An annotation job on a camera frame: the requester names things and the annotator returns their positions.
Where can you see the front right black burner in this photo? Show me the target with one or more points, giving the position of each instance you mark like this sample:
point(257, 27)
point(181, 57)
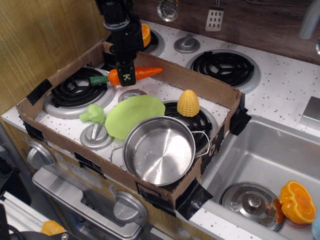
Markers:
point(203, 121)

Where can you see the hanging metal strainer spoon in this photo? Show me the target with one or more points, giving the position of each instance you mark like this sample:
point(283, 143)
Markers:
point(168, 10)

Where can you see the stainless steel sink basin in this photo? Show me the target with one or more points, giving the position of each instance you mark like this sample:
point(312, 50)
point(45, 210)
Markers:
point(270, 154)

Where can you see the front left black burner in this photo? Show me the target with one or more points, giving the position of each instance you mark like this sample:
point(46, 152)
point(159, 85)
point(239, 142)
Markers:
point(72, 97)

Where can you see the right silver oven knob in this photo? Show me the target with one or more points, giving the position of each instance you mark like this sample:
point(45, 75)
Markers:
point(128, 209)

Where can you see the back right black burner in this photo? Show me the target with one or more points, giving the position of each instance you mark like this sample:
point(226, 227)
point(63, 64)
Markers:
point(231, 67)

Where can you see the silver stovetop knob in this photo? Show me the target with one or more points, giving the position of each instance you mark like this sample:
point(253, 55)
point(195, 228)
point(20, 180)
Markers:
point(187, 45)
point(96, 137)
point(130, 93)

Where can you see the silver oven door handle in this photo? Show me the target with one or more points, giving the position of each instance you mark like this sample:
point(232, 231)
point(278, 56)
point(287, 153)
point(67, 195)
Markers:
point(90, 216)

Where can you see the orange toy carrot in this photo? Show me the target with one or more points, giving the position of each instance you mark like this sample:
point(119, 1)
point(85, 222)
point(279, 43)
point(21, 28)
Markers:
point(113, 79)

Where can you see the orange toy pumpkin half in sink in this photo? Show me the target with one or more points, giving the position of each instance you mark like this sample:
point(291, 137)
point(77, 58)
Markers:
point(297, 203)

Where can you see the silver faucet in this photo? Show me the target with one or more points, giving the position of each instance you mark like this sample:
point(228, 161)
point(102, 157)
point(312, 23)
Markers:
point(310, 20)

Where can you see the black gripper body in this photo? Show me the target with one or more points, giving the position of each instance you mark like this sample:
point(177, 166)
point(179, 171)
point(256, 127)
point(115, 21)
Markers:
point(127, 39)

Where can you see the stainless steel pot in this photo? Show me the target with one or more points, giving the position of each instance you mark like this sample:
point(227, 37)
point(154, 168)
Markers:
point(160, 150)

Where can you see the orange toy pumpkin half on burner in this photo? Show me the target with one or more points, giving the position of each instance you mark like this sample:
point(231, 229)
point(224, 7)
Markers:
point(146, 34)

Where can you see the silver stovetop knob back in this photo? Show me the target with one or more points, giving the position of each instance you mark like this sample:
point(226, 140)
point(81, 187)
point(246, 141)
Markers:
point(187, 45)

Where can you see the silver stovetop knob middle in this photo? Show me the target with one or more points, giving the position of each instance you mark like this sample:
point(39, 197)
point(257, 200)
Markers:
point(130, 93)

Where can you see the steel pot lid in sink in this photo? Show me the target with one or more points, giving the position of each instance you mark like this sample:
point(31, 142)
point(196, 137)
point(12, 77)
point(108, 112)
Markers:
point(255, 202)

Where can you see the silver stovetop knob front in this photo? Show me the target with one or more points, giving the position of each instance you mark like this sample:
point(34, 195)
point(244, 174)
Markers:
point(96, 137)

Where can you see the back left black burner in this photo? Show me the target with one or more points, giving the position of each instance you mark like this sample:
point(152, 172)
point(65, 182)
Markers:
point(155, 47)

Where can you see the green toy broccoli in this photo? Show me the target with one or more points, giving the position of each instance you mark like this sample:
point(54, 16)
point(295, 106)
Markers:
point(94, 113)

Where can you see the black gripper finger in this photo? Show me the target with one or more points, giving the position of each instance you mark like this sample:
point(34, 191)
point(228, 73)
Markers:
point(126, 74)

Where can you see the yellow toy corn cob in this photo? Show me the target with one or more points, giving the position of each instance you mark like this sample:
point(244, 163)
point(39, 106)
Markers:
point(188, 104)

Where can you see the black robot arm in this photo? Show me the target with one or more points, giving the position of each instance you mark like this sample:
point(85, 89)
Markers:
point(114, 12)

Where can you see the black burner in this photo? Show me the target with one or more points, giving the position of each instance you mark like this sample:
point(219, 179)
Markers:
point(203, 121)
point(231, 67)
point(155, 47)
point(72, 97)

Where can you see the orange object bottom left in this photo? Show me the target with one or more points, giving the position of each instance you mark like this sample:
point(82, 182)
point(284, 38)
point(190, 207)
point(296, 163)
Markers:
point(51, 228)

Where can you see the silver faucet base block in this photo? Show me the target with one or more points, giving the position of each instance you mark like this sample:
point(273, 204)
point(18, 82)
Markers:
point(311, 115)

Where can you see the hanging metal spatula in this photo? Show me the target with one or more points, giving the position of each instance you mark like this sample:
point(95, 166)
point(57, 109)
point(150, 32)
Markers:
point(214, 18)

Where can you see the silver oven knob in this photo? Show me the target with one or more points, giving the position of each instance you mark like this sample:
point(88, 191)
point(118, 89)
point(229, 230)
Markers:
point(38, 156)
point(128, 209)

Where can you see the left silver oven knob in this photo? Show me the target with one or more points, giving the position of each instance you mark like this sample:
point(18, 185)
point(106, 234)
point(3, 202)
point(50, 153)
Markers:
point(38, 156)

